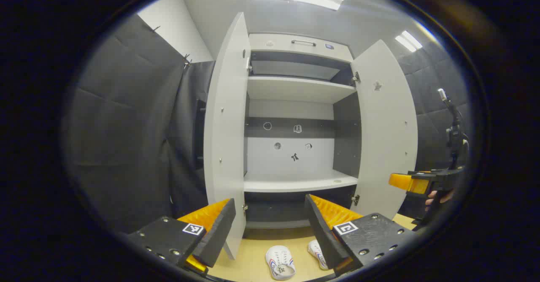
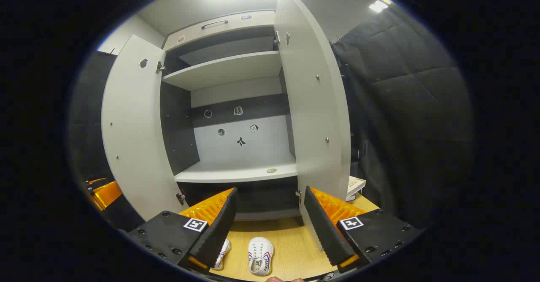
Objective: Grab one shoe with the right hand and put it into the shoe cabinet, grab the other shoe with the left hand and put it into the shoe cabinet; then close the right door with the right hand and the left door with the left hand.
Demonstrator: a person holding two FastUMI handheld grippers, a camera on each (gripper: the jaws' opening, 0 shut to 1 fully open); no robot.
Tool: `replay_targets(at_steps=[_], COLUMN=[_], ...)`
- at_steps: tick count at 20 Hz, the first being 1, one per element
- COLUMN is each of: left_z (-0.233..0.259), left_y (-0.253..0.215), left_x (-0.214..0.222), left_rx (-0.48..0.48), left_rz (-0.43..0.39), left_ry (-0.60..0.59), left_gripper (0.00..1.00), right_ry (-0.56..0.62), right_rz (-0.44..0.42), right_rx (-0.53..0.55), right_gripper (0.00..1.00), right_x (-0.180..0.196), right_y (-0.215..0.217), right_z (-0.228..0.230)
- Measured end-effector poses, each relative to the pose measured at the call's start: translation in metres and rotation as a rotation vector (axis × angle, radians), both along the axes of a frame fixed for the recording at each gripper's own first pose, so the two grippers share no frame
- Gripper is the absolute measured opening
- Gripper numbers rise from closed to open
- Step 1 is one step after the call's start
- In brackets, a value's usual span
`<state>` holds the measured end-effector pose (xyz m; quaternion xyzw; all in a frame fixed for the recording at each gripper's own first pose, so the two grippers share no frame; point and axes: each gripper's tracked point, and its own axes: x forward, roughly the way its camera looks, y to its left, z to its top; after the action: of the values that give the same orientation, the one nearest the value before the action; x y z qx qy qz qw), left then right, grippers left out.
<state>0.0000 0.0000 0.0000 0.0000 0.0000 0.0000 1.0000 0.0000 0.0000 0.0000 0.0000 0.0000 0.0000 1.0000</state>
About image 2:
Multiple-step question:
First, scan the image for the white book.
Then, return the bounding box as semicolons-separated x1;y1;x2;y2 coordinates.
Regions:
346;176;367;198

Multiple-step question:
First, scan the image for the silver drawer handle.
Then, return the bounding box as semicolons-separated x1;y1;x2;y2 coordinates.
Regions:
201;19;229;30

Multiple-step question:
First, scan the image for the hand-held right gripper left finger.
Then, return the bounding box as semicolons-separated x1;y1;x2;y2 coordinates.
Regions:
127;188;239;273

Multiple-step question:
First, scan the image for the black backdrop cloth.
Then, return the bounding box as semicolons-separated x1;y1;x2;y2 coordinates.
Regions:
67;8;475;232

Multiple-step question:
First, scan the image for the grey cabinet shelf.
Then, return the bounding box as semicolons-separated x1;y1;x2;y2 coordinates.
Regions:
162;51;282;91
174;160;298;184

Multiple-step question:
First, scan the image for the grey shoe cabinet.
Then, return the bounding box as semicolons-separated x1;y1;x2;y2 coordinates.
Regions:
159;10;300;221

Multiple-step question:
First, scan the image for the white canvas shoe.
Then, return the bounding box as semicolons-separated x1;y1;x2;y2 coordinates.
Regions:
212;239;232;271
248;237;275;277

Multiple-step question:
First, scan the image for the grey cabinet drawer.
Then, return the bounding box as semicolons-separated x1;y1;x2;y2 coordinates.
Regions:
164;10;276;51

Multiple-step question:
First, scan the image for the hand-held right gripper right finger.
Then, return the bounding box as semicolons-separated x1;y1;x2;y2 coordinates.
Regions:
303;186;424;273

